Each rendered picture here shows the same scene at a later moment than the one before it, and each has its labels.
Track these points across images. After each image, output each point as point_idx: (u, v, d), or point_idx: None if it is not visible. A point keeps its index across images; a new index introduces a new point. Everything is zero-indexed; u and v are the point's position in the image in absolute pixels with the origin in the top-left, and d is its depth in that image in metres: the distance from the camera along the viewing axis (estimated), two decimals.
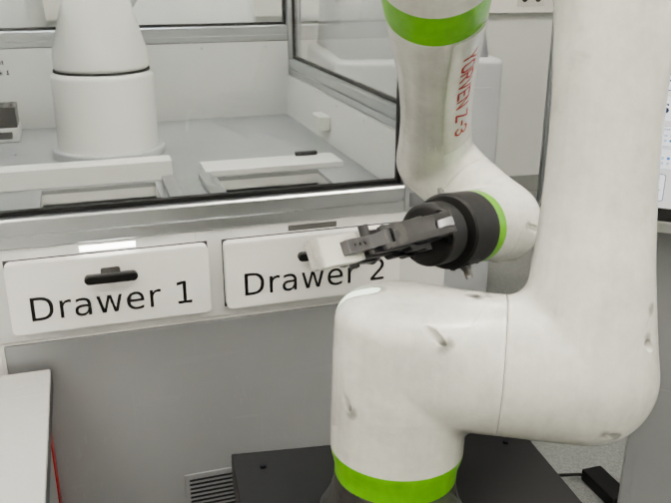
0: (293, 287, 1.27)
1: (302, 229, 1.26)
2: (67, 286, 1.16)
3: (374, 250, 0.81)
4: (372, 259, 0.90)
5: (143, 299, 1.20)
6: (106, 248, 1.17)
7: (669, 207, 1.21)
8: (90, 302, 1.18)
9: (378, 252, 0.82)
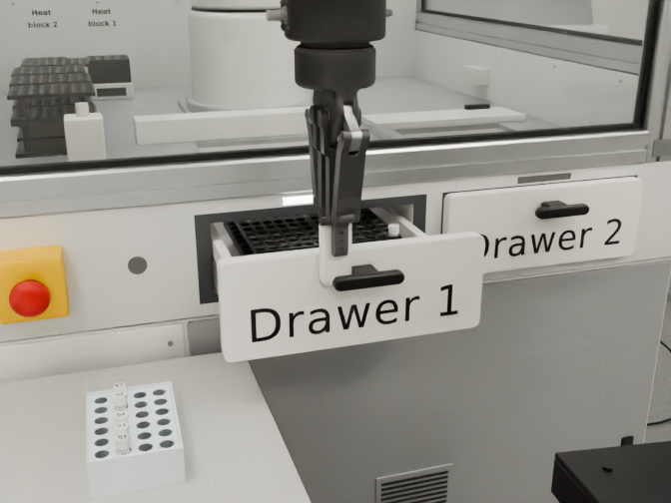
0: (519, 252, 1.05)
1: (532, 181, 1.04)
2: (301, 293, 0.81)
3: (321, 210, 0.80)
4: (336, 157, 0.72)
5: (396, 310, 0.86)
6: None
7: None
8: (329, 315, 0.83)
9: (320, 201, 0.79)
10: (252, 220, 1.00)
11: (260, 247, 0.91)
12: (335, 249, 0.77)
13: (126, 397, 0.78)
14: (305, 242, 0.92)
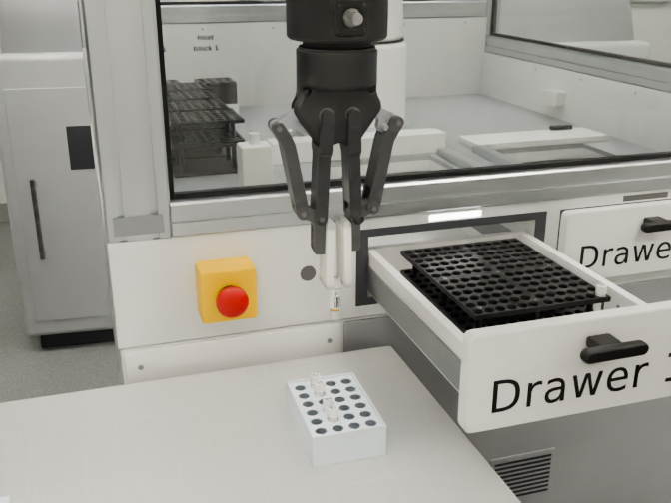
0: (623, 261, 1.20)
1: (635, 199, 1.19)
2: (541, 363, 0.81)
3: (315, 219, 0.77)
4: (380, 146, 0.76)
5: (626, 378, 0.85)
6: (453, 217, 1.11)
7: None
8: (564, 384, 0.83)
9: (322, 208, 0.76)
10: (447, 276, 0.99)
11: (475, 309, 0.90)
12: (360, 242, 0.79)
13: (325, 385, 0.93)
14: (517, 303, 0.92)
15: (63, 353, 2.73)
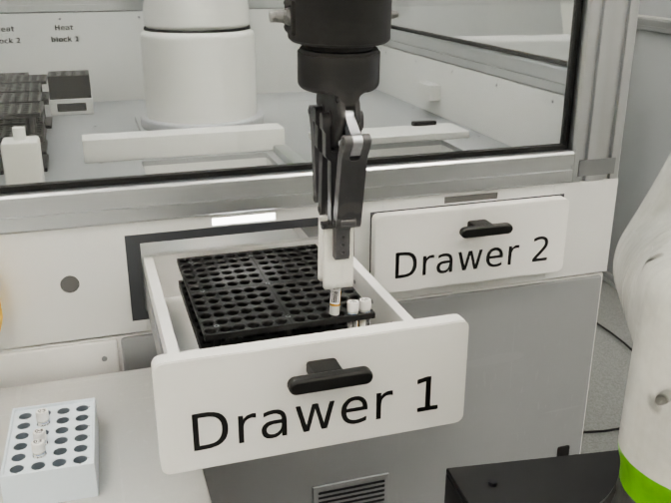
0: (447, 269, 1.09)
1: (459, 201, 1.08)
2: (252, 393, 0.69)
3: (321, 208, 0.80)
4: (338, 161, 0.71)
5: (365, 408, 0.74)
6: (242, 221, 1.00)
7: None
8: (286, 416, 0.71)
9: (320, 199, 0.79)
10: (206, 288, 0.88)
11: (210, 328, 0.79)
12: (335, 252, 0.77)
13: (48, 413, 0.81)
14: (263, 320, 0.80)
15: None
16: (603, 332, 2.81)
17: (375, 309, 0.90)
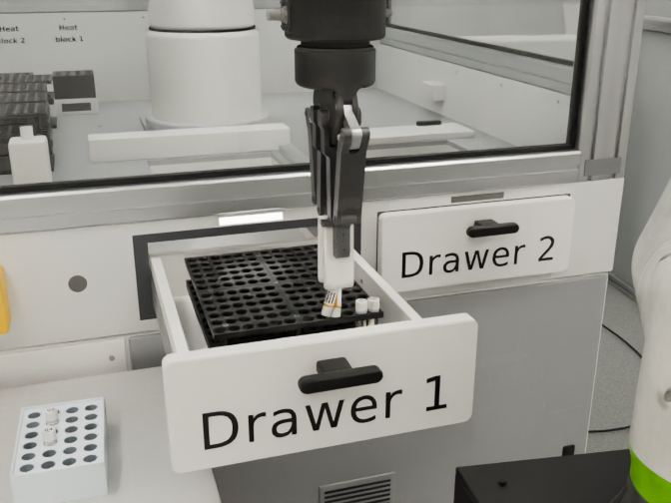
0: (453, 269, 1.09)
1: (465, 201, 1.08)
2: (262, 392, 0.70)
3: (320, 209, 0.80)
4: (337, 156, 0.72)
5: (374, 407, 0.74)
6: (250, 221, 1.00)
7: None
8: (296, 415, 0.71)
9: (318, 199, 0.79)
10: (214, 288, 0.88)
11: (219, 327, 0.79)
12: (336, 251, 0.77)
13: (57, 412, 0.82)
14: (272, 320, 0.80)
15: None
16: (605, 332, 2.81)
17: (383, 308, 0.90)
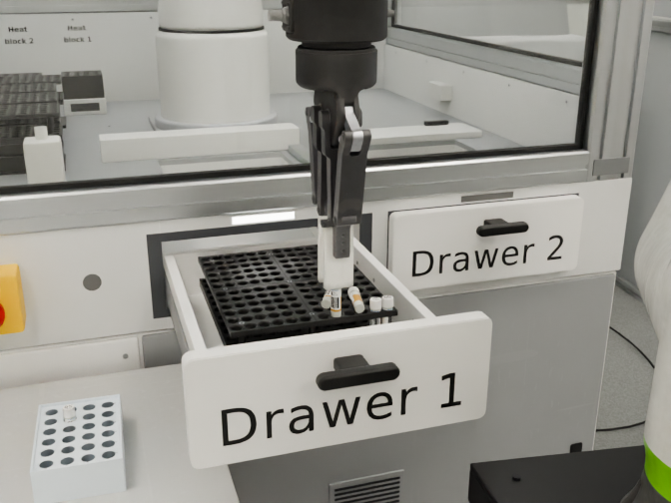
0: (463, 268, 1.10)
1: (475, 200, 1.09)
2: (280, 389, 0.70)
3: (320, 209, 0.80)
4: (338, 157, 0.72)
5: (390, 404, 0.75)
6: (262, 220, 1.01)
7: None
8: (313, 412, 0.72)
9: (319, 199, 0.79)
10: (229, 286, 0.89)
11: (236, 325, 0.80)
12: (336, 251, 0.77)
13: (74, 409, 0.82)
14: (287, 318, 0.81)
15: None
16: (608, 331, 2.82)
17: (396, 306, 0.91)
